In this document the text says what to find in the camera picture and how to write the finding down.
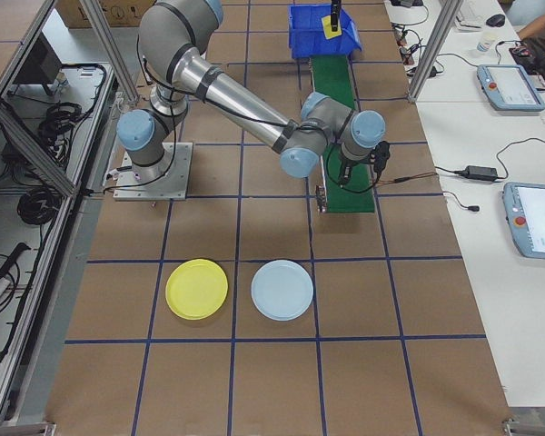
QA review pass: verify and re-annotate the yellow foam block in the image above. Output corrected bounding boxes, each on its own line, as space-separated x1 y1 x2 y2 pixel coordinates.
322 16 342 40

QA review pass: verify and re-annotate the light blue plastic plate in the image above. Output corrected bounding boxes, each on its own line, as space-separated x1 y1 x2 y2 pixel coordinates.
250 258 314 322

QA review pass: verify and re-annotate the yellow plastic plate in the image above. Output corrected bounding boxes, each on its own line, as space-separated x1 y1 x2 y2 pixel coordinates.
164 257 230 321

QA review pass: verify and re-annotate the blue plastic bin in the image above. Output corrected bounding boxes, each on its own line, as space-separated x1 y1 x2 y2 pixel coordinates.
288 4 363 61

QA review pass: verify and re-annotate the green conveyor belt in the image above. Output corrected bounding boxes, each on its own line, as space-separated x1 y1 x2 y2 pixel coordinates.
309 54 376 215

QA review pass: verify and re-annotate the black laptop power brick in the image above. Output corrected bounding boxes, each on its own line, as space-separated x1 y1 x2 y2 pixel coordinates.
462 164 500 181

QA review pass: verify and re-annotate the white side table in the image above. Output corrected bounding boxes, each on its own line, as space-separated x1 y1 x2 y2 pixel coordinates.
383 0 545 409

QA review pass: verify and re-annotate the blue grey teach pendant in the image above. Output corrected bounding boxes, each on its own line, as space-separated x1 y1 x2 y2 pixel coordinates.
475 63 545 113
501 181 545 262

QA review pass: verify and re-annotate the brown cardboard box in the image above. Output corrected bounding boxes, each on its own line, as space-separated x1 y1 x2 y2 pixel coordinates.
55 0 161 30

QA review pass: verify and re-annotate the black electronics box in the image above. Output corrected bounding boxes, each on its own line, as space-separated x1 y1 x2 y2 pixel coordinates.
11 31 64 97

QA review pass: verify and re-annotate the black handheld tool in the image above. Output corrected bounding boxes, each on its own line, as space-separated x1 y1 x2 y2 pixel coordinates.
0 243 32 282

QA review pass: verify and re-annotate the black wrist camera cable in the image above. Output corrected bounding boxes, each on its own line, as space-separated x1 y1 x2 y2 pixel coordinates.
135 31 382 187

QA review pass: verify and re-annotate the red conveyor wire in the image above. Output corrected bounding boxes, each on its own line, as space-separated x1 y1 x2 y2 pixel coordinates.
371 172 438 186

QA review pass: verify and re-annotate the aluminium rig post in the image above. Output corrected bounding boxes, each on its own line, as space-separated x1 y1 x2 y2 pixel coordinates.
407 0 465 104

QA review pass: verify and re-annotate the black cable with plug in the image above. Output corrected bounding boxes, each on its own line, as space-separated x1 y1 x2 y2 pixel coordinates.
442 190 481 213

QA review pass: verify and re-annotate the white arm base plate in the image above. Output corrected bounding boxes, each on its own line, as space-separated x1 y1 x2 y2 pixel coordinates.
113 142 195 202

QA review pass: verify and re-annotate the black coiled cable bundle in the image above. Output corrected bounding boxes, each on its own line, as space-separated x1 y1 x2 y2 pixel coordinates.
16 186 64 227
38 102 85 146

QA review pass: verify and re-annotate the metal bar V-shaped frame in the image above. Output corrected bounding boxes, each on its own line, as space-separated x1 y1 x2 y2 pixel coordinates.
0 0 140 426

